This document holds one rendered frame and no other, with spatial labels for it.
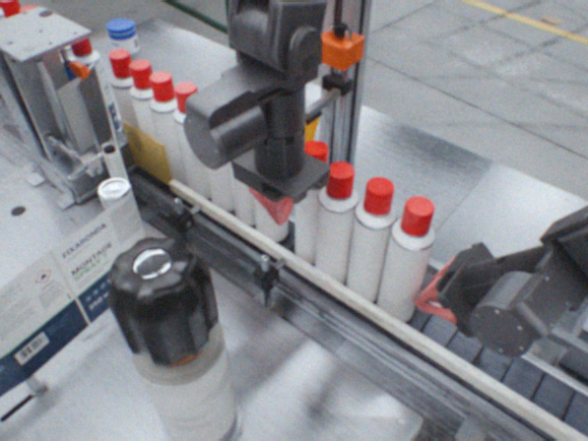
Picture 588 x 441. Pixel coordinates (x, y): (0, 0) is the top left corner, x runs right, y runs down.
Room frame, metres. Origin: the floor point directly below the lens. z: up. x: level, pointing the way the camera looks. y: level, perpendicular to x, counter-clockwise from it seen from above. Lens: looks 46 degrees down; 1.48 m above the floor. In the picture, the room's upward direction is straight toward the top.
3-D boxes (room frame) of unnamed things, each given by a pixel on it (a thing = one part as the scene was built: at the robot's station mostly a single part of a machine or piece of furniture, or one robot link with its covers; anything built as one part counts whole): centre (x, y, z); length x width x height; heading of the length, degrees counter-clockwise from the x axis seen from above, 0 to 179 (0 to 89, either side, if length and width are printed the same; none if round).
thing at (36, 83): (0.70, 0.38, 1.01); 0.14 x 0.13 x 0.26; 51
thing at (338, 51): (0.55, -0.03, 1.05); 0.10 x 0.04 x 0.33; 141
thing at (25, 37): (0.70, 0.38, 1.14); 0.14 x 0.11 x 0.01; 51
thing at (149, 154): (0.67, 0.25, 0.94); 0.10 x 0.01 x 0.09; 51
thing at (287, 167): (0.45, 0.02, 1.13); 0.10 x 0.07 x 0.07; 50
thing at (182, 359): (0.24, 0.11, 1.03); 0.09 x 0.09 x 0.30
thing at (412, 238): (0.40, -0.14, 0.98); 0.05 x 0.05 x 0.20
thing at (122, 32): (1.25, 0.45, 0.87); 0.07 x 0.07 x 0.07
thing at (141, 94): (0.71, 0.24, 0.98); 0.05 x 0.05 x 0.20
